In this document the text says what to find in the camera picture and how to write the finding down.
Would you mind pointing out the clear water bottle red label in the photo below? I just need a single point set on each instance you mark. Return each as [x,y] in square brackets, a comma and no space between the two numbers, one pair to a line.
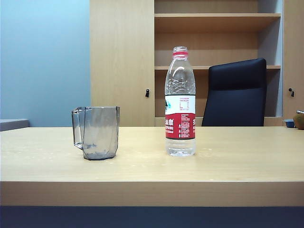
[180,123]

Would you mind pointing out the grey transparent plastic mug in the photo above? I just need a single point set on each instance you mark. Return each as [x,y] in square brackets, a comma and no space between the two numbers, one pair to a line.
[101,133]

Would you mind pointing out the black cabinet door key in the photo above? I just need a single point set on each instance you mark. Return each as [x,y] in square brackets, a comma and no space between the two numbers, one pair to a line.
[291,92]
[147,93]

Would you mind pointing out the light wooden bookshelf cabinet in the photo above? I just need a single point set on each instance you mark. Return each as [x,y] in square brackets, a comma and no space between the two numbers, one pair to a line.
[118,47]

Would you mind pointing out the black office chair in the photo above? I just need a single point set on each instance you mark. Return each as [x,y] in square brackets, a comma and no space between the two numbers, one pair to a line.
[237,95]

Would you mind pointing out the brown kiwi fruit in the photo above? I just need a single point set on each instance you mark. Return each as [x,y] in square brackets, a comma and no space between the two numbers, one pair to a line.
[300,121]

